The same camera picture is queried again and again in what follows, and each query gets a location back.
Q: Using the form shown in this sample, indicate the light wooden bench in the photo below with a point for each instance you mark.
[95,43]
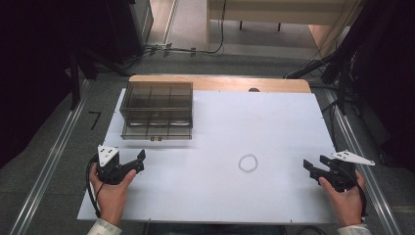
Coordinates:
[277,13]

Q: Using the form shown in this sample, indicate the person's left hand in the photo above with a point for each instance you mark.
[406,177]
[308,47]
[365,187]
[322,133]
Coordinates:
[111,199]

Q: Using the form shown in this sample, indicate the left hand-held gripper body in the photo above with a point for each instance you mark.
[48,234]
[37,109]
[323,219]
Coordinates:
[110,171]

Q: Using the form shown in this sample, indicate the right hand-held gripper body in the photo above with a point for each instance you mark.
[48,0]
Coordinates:
[341,176]

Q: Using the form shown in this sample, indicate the aluminium floor rail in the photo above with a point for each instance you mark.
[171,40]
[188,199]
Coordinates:
[359,156]
[49,163]

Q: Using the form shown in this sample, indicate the black metal stand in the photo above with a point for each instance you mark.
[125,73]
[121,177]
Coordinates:
[339,65]
[76,78]

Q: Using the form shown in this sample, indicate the white table cover board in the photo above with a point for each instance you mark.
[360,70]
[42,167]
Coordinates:
[212,192]

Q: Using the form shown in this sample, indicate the person's right hand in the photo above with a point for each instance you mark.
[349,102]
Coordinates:
[345,204]

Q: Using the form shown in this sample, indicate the clear brown drawer box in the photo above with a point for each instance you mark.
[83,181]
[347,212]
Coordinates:
[156,111]

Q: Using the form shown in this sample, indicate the black cabinet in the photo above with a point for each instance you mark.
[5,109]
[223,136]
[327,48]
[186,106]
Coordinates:
[130,26]

